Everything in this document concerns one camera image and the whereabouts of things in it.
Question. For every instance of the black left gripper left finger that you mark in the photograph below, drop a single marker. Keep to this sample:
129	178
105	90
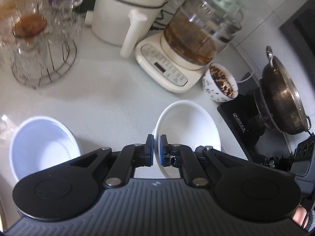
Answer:
126	162

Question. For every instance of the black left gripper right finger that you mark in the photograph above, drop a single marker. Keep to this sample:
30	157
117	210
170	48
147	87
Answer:
182	157

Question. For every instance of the white plastic bowl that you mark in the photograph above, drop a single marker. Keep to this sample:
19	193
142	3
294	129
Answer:
187	123
41	142

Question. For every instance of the person's right hand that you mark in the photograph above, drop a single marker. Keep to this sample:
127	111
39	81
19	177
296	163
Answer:
300	215

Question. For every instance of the patterned bowl with tea leaves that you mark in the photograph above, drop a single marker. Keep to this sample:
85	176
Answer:
219	84

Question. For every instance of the steel wok with lid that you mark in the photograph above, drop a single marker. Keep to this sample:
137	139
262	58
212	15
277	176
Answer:
277	100

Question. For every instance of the glass kettle on cream base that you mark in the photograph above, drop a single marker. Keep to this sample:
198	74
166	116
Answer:
177	57

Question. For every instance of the white electric cooker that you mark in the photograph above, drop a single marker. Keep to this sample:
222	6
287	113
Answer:
123	22

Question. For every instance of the upside down crystal glass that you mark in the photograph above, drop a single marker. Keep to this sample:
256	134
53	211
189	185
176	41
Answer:
65	19
23	45

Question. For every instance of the wire glass rack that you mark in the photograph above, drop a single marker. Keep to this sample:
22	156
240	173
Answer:
61	56

